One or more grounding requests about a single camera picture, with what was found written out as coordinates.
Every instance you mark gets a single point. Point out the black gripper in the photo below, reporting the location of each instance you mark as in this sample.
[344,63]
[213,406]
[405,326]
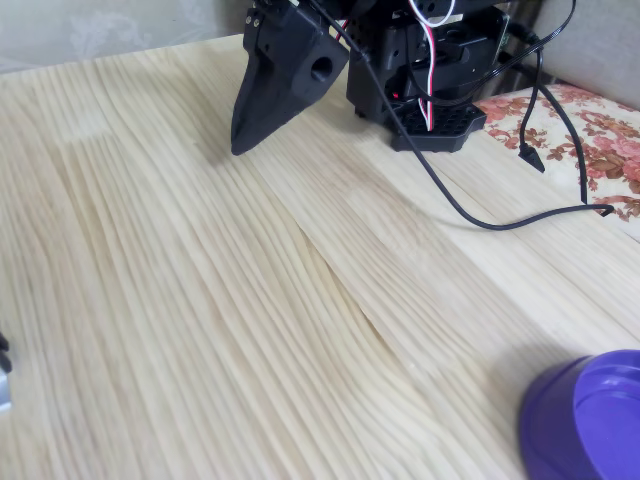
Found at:
[286,65]

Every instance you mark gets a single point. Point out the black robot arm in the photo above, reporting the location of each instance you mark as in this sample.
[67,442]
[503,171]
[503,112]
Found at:
[380,60]

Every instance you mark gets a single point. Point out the purple bowl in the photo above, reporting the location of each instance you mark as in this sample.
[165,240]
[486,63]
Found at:
[550,425]

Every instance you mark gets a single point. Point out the floral cloth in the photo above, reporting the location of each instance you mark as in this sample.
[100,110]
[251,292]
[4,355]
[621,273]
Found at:
[615,150]

